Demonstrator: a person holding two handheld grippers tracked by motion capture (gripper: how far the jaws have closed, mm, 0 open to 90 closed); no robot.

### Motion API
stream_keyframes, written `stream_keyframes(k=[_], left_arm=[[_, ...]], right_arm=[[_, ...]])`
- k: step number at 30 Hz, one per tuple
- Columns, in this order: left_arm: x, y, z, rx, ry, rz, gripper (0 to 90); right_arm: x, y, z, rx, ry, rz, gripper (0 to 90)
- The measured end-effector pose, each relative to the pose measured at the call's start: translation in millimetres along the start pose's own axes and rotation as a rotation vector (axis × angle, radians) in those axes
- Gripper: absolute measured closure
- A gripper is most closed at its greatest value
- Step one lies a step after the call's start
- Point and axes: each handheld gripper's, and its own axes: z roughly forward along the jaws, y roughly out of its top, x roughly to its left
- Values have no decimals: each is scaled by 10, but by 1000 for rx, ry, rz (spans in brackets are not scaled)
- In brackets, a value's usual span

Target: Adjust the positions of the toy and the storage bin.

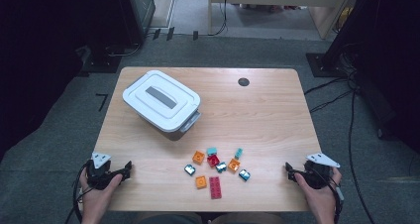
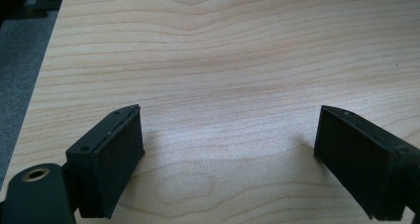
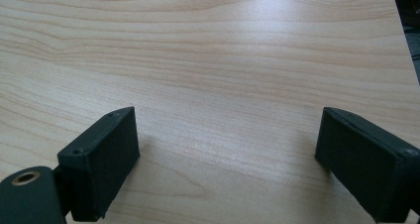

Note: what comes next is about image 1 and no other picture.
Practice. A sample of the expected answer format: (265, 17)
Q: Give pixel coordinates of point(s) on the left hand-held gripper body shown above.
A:
(99, 176)

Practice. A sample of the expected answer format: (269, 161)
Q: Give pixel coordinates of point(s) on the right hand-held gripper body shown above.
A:
(317, 176)

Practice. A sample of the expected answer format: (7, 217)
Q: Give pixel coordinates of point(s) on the small light teal toy brick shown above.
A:
(238, 153)

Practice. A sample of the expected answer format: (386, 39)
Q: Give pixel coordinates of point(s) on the orange square toy brick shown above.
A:
(233, 165)
(198, 157)

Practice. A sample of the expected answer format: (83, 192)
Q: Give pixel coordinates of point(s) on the red square toy brick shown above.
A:
(213, 160)

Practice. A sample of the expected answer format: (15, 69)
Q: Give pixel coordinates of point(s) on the long red toy brick plate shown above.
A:
(215, 187)

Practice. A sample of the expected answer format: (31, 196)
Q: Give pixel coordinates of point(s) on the clear brown storage box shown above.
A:
(190, 121)

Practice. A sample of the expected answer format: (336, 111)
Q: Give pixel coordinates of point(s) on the white box lid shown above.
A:
(145, 85)

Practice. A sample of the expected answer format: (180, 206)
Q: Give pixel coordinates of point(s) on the person's right hand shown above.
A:
(317, 201)

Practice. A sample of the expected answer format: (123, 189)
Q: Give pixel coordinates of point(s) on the person's left hand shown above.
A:
(97, 201)

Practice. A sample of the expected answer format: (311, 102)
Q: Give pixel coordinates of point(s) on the person's right leg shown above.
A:
(247, 219)

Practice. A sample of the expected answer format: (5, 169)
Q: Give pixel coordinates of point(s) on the black stand base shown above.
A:
(317, 65)
(99, 62)

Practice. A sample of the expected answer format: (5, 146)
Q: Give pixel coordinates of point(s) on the dark curtain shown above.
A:
(33, 52)
(389, 52)

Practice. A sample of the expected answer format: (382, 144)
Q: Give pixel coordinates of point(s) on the black cabinet with glass door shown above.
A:
(142, 6)

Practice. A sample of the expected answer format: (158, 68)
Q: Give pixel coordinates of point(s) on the yellow object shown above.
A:
(346, 14)

